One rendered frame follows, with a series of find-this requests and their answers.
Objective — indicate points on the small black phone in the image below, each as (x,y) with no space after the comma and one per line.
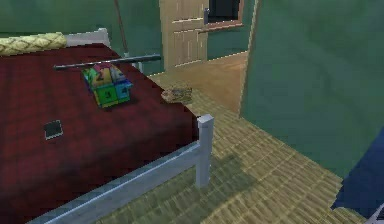
(53,129)

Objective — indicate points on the pale yellow quilted pillow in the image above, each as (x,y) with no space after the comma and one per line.
(30,42)

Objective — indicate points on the thin brown floor lamp pole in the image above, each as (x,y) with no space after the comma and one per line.
(121,28)

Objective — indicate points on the dark red bed with white frame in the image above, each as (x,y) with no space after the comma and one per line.
(100,143)

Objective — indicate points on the colourful toy block cube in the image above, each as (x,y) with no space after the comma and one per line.
(107,85)

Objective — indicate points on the brown woven sandal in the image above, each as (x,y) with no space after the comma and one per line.
(177,94)

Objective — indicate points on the pale wooden room door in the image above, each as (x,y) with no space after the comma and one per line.
(186,33)

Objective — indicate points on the dark grey baseball bat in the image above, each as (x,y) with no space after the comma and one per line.
(110,61)

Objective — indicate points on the blue fabric furniture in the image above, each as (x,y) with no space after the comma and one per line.
(365,186)

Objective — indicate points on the window with reddish frame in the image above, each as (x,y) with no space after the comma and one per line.
(224,11)

